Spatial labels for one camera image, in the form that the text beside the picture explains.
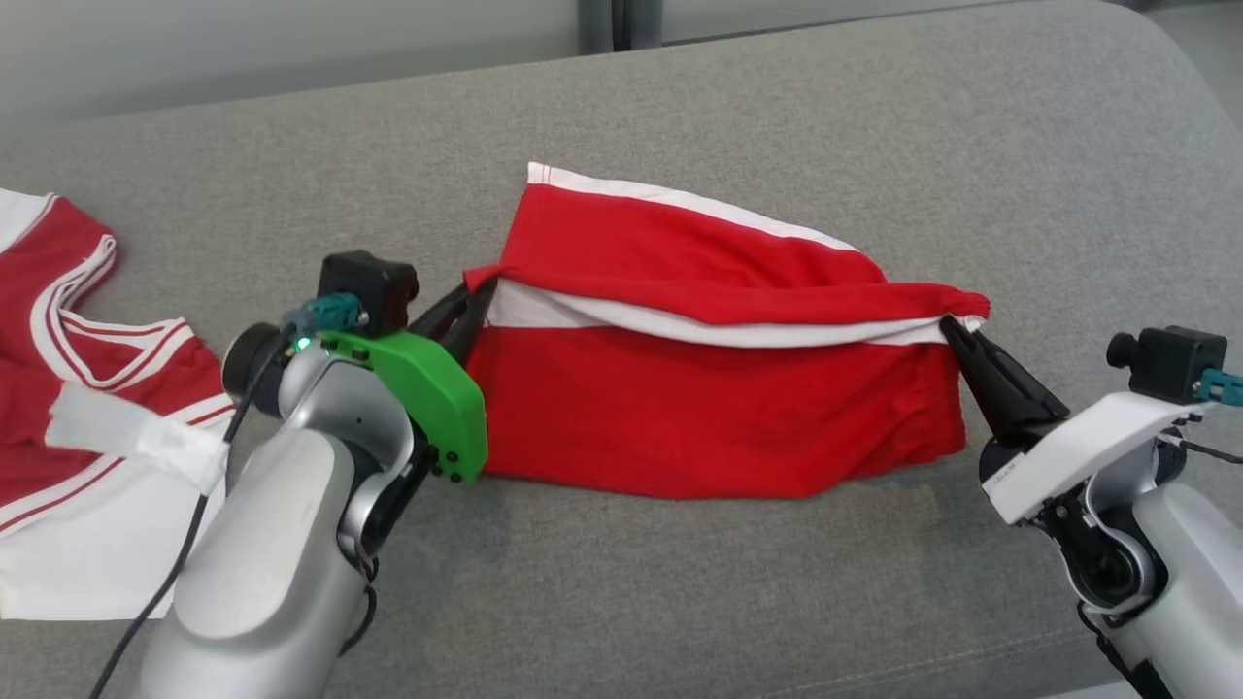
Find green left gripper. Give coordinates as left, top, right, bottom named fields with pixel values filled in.
left=320, top=280, right=500, bottom=484

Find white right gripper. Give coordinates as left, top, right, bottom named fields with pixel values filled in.
left=939, top=316, right=1210, bottom=526

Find red shorts with white stripe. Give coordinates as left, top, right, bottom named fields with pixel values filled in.
left=464, top=162, right=991, bottom=501

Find red and white basketball jersey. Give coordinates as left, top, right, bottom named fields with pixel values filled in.
left=0, top=186, right=239, bottom=622

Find white tape strip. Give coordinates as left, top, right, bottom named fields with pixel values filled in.
left=44, top=382, right=231, bottom=496

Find grey fabric sofa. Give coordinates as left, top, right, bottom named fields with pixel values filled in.
left=0, top=0, right=1243, bottom=699

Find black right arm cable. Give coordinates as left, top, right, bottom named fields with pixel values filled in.
left=1177, top=435, right=1243, bottom=465

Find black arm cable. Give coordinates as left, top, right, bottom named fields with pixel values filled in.
left=1177, top=435, right=1243, bottom=465
left=89, top=330, right=297, bottom=699

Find grey vertical wall post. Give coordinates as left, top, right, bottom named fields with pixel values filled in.
left=578, top=0, right=663, bottom=54

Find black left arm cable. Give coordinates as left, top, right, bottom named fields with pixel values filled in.
left=89, top=330, right=297, bottom=699

